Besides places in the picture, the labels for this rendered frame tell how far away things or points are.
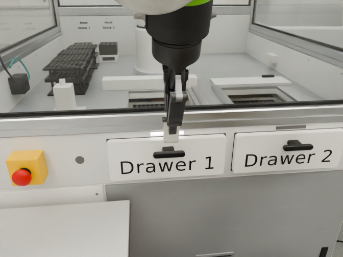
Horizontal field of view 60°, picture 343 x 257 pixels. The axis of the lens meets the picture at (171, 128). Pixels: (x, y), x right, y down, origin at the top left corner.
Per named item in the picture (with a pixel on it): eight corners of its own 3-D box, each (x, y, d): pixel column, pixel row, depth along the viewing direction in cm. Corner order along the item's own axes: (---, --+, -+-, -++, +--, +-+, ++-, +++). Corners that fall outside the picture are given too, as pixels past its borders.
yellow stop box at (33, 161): (43, 186, 69) (37, 159, 66) (10, 188, 68) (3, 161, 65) (49, 174, 73) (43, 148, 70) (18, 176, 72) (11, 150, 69)
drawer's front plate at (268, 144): (337, 167, 80) (348, 130, 75) (233, 174, 77) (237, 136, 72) (334, 163, 81) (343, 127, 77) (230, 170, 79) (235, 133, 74)
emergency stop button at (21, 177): (31, 187, 66) (27, 172, 64) (12, 188, 65) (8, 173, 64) (35, 179, 68) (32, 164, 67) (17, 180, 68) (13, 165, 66)
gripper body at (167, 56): (150, 18, 46) (150, 69, 53) (153, 47, 40) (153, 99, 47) (197, 18, 47) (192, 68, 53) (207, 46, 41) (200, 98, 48)
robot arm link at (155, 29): (227, 6, 37) (213, -22, 43) (132, 6, 35) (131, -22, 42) (220, 49, 41) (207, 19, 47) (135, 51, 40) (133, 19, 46)
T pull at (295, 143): (313, 150, 72) (314, 145, 72) (284, 151, 71) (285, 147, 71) (305, 143, 75) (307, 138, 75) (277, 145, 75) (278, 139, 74)
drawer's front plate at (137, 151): (223, 174, 77) (227, 136, 72) (110, 181, 74) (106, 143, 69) (221, 171, 78) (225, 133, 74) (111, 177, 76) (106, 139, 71)
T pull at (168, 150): (185, 157, 69) (185, 152, 68) (153, 159, 68) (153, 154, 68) (182, 149, 72) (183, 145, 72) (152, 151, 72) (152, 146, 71)
